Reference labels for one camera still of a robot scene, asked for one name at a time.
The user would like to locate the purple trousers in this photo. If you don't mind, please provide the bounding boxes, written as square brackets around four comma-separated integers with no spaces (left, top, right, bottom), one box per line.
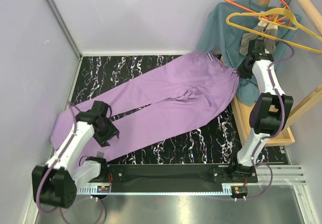
[50,51,239,163]

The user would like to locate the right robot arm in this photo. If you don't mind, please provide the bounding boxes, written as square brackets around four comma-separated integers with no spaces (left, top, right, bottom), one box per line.
[228,39,293,182]

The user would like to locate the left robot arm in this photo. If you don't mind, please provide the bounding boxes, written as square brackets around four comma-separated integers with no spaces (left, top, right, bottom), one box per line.
[32,101,119,209]

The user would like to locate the yellow plastic hanger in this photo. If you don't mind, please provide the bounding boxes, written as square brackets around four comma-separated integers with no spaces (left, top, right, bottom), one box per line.
[225,6,322,55]

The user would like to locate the grey beige cloth bag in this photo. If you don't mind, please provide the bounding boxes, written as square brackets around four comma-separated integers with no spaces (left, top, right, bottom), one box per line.
[239,21,278,56]

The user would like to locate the teal t-shirt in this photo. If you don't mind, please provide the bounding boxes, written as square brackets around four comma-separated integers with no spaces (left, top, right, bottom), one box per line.
[196,0,296,106]

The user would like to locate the wooden clothes rack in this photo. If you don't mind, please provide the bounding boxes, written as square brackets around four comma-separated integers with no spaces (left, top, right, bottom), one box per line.
[232,0,321,146]

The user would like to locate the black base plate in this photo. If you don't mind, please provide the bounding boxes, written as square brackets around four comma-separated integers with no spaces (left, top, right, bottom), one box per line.
[108,164,258,194]

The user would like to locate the aluminium frame rail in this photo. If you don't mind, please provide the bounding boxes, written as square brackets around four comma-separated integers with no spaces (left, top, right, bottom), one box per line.
[45,0,82,59]

